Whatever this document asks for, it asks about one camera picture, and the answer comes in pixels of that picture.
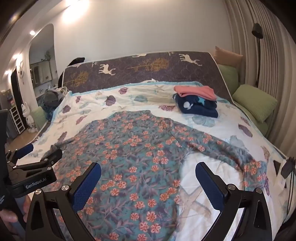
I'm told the black cable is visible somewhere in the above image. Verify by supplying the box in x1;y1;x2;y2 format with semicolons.
285;171;296;215

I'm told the black device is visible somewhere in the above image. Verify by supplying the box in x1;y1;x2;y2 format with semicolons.
274;156;296;179

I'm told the green cushion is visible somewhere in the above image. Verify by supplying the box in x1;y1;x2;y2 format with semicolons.
30;108;48;129

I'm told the person's left hand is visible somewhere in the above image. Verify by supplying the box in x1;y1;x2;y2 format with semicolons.
0;196;31;234

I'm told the teal floral pajama top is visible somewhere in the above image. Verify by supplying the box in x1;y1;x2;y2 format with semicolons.
38;110;271;241

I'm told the navy star print folded garment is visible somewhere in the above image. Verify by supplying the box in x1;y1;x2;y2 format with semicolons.
172;94;219;118

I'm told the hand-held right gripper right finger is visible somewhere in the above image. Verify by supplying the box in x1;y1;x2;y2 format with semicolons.
195;162;273;241

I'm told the beige curtain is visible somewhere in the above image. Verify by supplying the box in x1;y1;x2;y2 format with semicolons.
223;0;296;160

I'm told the green pillow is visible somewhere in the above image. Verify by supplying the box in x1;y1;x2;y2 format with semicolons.
217;64;240;93
232;84;278;123
238;102;269;137

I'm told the white seashell print quilt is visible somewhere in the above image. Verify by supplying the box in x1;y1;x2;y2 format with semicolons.
30;80;287;241

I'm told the black wall television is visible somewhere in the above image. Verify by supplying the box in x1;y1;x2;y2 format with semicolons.
10;66;23;109

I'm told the grey pile of clothes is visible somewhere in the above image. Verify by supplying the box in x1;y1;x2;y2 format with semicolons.
38;87;70;121

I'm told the black floor lamp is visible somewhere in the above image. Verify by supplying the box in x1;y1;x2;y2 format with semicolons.
252;22;264;88

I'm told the tan pillow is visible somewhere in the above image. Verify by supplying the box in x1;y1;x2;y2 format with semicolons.
213;46;243;67

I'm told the white cat figurine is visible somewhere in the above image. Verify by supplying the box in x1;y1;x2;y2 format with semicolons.
21;103;38;133

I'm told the pink folded garment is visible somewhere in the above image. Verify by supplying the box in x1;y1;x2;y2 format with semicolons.
173;85;217;100

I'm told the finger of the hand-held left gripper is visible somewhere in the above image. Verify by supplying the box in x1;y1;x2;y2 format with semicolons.
11;148;63;178
5;143;34;166

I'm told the grey deer print mattress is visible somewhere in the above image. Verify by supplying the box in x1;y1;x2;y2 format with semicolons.
62;51;234;100

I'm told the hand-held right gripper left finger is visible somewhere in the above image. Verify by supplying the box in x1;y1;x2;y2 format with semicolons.
23;162;102;241

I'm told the white ladder rack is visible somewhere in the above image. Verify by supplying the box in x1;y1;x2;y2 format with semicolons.
9;107;25;133

